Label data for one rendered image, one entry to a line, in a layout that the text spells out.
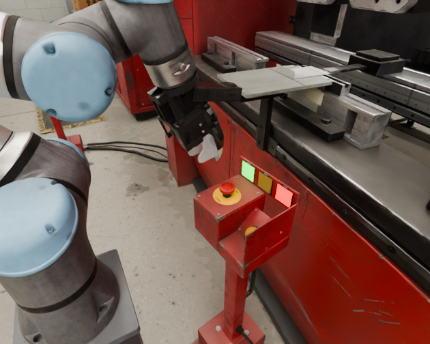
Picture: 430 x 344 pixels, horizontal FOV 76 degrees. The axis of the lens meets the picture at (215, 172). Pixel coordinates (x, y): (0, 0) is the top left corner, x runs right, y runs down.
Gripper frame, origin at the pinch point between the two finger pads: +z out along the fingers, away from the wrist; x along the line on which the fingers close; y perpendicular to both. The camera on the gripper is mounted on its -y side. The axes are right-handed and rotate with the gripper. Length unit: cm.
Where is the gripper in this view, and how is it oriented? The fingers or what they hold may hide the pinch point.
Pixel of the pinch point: (217, 153)
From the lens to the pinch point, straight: 60.5
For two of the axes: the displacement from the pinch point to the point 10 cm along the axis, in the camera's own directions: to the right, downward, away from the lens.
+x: 6.2, 4.5, -6.4
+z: 2.7, 6.4, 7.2
